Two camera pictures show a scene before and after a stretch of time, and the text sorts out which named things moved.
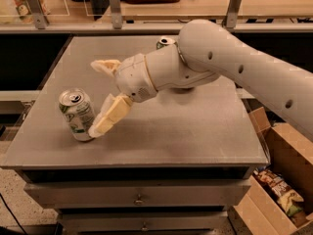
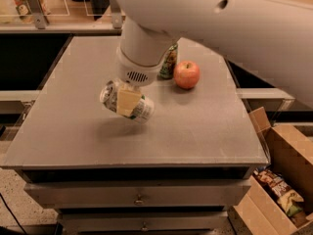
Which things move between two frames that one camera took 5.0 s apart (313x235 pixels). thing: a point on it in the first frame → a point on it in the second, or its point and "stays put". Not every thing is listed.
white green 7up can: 78,113 → 109,94
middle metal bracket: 114,2 stays put
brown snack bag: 277,184 stays put
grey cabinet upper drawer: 138,195 stays put
